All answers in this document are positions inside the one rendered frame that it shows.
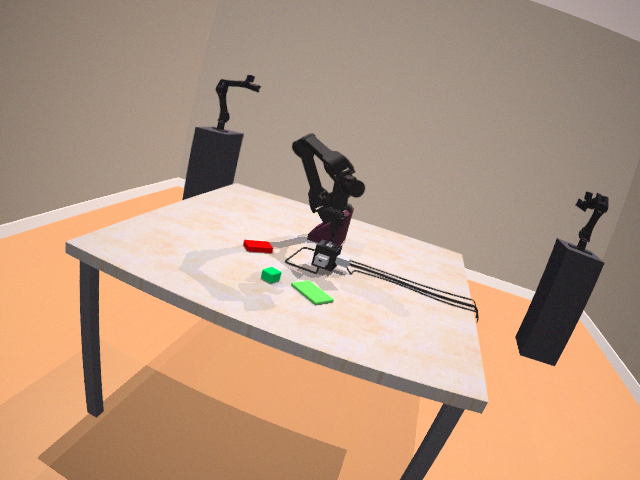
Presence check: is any green flat rectangular slab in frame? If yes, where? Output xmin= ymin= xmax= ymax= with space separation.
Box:
xmin=291 ymin=281 xmax=334 ymax=305

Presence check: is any small green block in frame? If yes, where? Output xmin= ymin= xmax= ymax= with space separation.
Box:
xmin=261 ymin=267 xmax=281 ymax=283

